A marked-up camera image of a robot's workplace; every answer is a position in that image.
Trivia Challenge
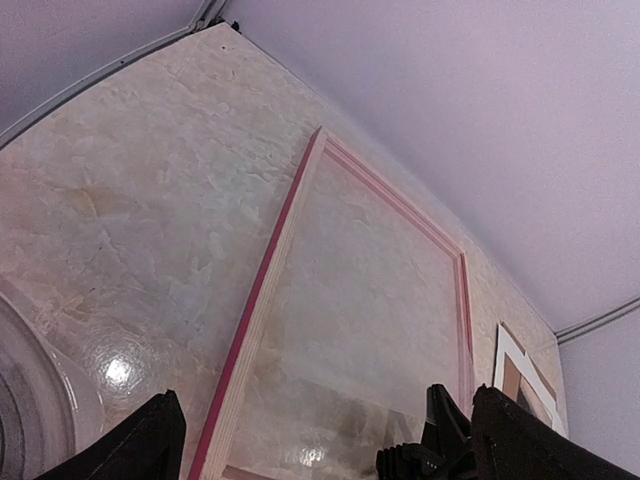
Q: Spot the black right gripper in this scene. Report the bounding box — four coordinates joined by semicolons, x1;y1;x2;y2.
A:
375;384;473;480

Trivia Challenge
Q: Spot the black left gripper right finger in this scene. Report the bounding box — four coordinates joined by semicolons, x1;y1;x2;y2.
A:
471;386;636;480

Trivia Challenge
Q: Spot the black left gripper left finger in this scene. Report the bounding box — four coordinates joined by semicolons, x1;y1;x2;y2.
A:
37;390;186;480

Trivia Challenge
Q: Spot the pink wooden picture frame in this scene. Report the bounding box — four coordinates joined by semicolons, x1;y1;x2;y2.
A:
188;126;475;479

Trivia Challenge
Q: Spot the clear acrylic glass sheet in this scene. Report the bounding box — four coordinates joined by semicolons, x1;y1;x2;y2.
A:
226;157;459;479

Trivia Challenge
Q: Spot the white photo mat board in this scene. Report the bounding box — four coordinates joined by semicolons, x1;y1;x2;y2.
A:
494;322;569;439

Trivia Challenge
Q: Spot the right aluminium corner post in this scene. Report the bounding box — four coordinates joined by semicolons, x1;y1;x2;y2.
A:
555;297;640;345

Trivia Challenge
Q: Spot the aluminium corner post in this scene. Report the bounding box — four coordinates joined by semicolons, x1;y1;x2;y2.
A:
1;0;228;146
555;297;640;345

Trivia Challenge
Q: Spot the left aluminium corner post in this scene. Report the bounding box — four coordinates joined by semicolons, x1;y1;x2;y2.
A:
1;0;228;146

